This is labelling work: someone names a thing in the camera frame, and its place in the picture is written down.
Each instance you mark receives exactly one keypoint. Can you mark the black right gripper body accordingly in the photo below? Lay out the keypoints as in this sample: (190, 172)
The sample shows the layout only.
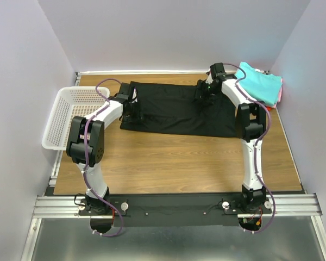
(204, 94)

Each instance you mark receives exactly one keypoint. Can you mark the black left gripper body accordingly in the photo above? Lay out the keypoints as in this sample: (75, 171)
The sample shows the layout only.
(132, 112)

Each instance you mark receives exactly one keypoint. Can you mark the black t shirt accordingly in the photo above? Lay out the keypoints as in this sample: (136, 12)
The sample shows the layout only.
(173, 109)

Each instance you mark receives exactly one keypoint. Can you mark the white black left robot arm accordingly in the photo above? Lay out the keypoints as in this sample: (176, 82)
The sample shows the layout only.
(86, 144)

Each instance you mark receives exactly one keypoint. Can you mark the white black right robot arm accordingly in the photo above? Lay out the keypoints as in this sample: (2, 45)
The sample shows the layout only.
(250, 127)

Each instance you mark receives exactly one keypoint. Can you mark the folded turquoise t shirt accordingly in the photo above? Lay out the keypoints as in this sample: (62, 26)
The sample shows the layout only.
(262, 87)

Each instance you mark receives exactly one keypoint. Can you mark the white plastic laundry basket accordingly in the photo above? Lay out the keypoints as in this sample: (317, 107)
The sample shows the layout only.
(69, 102)

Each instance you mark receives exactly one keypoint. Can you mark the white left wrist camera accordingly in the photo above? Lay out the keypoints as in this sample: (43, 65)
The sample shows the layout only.
(134, 97)

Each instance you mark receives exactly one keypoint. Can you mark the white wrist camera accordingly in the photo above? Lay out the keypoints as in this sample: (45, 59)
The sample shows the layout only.
(134, 97)
(209, 79)

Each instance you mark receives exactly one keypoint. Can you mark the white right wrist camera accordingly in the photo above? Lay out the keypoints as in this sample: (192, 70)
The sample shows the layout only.
(209, 79)

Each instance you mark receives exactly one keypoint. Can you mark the aluminium frame rail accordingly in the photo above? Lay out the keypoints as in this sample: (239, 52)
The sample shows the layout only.
(65, 207)

